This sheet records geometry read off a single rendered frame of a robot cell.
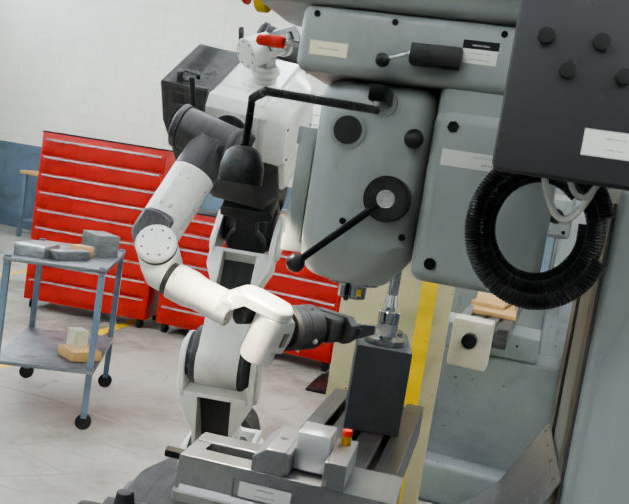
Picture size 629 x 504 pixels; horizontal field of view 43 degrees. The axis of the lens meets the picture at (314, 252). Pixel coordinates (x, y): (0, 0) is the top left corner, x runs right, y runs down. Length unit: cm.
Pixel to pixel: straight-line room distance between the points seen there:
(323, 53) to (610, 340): 59
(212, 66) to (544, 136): 108
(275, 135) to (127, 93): 989
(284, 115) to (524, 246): 75
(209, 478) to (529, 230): 62
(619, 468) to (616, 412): 8
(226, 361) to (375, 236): 77
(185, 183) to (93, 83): 1029
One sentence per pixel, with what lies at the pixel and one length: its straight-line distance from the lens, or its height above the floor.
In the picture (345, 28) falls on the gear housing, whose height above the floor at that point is 170.
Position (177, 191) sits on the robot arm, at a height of 140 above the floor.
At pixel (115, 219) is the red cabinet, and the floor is 84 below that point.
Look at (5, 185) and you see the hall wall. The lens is 1250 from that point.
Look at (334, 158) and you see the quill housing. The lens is 126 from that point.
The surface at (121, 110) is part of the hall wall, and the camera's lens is 1164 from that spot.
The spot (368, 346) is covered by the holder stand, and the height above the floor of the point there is 113.
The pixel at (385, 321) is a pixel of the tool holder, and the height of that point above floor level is 118.
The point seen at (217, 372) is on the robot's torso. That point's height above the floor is 98.
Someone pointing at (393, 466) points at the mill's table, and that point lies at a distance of 162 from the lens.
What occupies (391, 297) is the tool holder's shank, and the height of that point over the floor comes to 123.
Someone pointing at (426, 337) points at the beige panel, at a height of 92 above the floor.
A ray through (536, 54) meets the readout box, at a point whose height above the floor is 165.
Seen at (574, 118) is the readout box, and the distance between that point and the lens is 97.
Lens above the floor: 148
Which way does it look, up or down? 6 degrees down
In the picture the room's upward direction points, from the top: 9 degrees clockwise
